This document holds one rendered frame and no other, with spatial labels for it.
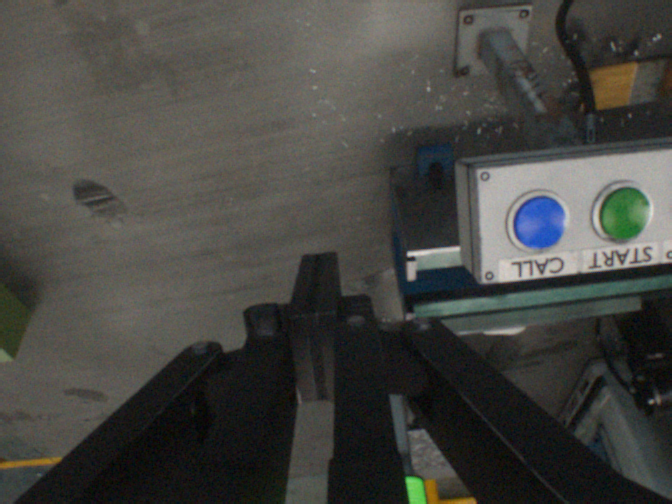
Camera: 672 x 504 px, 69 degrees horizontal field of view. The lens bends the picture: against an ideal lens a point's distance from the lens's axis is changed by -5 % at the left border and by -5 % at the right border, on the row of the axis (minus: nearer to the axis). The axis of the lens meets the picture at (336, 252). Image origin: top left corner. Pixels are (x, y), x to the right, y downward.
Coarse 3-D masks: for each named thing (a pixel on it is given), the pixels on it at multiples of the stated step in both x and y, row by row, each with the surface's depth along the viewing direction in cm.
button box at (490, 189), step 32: (480, 160) 30; (512, 160) 28; (544, 160) 28; (576, 160) 28; (608, 160) 27; (640, 160) 27; (480, 192) 28; (512, 192) 28; (544, 192) 28; (576, 192) 28; (608, 192) 28; (480, 224) 28; (512, 224) 28; (576, 224) 28; (480, 256) 29; (512, 256) 29; (544, 256) 29; (576, 256) 29; (608, 256) 29; (640, 256) 29
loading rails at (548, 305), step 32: (416, 160) 57; (448, 160) 56; (416, 192) 55; (448, 192) 54; (416, 224) 52; (448, 224) 51; (416, 256) 52; (448, 256) 52; (416, 288) 60; (448, 288) 59; (480, 288) 59; (512, 288) 58; (544, 288) 58; (576, 288) 58; (608, 288) 59; (640, 288) 59; (448, 320) 60; (480, 320) 60; (512, 320) 60; (544, 320) 60; (576, 320) 60
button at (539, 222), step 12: (528, 204) 27; (540, 204) 27; (552, 204) 27; (516, 216) 28; (528, 216) 28; (540, 216) 28; (552, 216) 28; (564, 216) 28; (516, 228) 28; (528, 228) 28; (540, 228) 28; (552, 228) 28; (564, 228) 28; (528, 240) 28; (540, 240) 28; (552, 240) 28
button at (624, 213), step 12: (612, 192) 28; (624, 192) 27; (636, 192) 27; (612, 204) 27; (624, 204) 27; (636, 204) 27; (648, 204) 27; (600, 216) 28; (612, 216) 28; (624, 216) 27; (636, 216) 28; (648, 216) 28; (612, 228) 28; (624, 228) 28; (636, 228) 28
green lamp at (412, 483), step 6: (408, 480) 68; (414, 480) 68; (420, 480) 69; (408, 486) 68; (414, 486) 68; (420, 486) 68; (408, 492) 67; (414, 492) 67; (420, 492) 68; (414, 498) 67; (420, 498) 67
